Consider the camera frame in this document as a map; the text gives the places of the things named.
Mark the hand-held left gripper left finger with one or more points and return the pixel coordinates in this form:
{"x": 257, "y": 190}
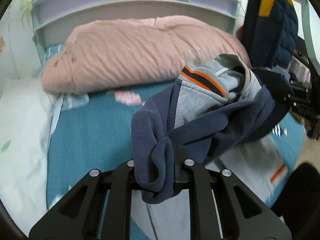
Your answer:
{"x": 120, "y": 180}

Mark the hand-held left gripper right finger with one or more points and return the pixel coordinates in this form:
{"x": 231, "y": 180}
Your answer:
{"x": 197, "y": 180}

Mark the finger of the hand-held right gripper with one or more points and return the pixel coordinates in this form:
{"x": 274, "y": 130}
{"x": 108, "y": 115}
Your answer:
{"x": 277, "y": 87}

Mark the grey and navy zip jacket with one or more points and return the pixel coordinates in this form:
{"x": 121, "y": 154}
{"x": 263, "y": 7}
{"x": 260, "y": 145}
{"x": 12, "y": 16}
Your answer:
{"x": 200, "y": 130}

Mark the yellow and navy puffer jacket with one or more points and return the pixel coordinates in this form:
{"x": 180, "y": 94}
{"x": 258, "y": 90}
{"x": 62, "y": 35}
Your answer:
{"x": 270, "y": 37}

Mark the teal quilted bed pad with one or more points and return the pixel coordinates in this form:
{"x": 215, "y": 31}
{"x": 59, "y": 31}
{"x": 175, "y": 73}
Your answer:
{"x": 95, "y": 135}

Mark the light blue striped cloth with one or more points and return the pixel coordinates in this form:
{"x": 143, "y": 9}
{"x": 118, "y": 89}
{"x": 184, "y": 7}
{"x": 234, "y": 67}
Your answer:
{"x": 75, "y": 102}

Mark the white pillow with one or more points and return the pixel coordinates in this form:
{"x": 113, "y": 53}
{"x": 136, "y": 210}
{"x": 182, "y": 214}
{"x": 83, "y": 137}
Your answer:
{"x": 22, "y": 142}

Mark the pink quilt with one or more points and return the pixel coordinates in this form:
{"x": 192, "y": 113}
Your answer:
{"x": 125, "y": 55}

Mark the blue striped pillow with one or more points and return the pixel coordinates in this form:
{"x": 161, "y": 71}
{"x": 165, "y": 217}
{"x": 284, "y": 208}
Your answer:
{"x": 53, "y": 53}

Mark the white butterfly wardrobe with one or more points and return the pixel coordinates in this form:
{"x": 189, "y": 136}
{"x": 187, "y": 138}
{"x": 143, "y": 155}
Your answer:
{"x": 15, "y": 30}

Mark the teal bed frame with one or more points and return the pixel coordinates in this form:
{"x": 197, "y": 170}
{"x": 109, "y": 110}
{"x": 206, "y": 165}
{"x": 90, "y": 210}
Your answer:
{"x": 308, "y": 30}

